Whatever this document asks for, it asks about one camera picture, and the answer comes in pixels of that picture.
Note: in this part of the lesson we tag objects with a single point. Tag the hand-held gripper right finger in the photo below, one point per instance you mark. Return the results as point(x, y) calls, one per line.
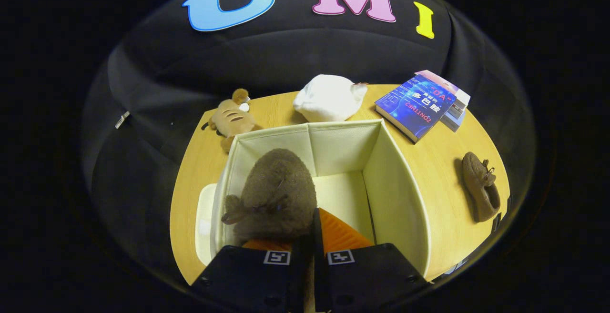
point(318, 256)

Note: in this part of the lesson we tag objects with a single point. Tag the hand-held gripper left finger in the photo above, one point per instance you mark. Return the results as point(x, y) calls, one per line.
point(248, 275)

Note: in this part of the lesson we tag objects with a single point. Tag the brown fuzzy shoe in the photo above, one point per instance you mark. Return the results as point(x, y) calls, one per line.
point(279, 184)
point(479, 184)

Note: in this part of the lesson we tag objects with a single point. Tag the cream fabric storage box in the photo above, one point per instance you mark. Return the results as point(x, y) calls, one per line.
point(395, 194)

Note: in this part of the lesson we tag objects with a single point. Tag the striped tiger plush toy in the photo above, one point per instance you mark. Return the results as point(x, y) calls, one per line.
point(233, 120)

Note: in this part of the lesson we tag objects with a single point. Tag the white soft bundle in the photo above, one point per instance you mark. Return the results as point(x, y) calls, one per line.
point(329, 98)

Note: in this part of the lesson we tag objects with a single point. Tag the blue cover book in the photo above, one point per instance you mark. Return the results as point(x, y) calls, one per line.
point(414, 106)

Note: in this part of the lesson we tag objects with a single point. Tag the white clip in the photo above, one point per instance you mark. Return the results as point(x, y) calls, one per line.
point(122, 119)

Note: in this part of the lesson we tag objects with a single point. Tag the dark grey book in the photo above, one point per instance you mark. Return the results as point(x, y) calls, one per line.
point(456, 110)

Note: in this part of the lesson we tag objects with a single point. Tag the black backdrop cloth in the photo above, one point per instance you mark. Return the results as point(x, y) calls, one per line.
point(286, 51)

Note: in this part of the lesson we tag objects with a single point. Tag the pink cover book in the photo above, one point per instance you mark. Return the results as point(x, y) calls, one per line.
point(445, 82)

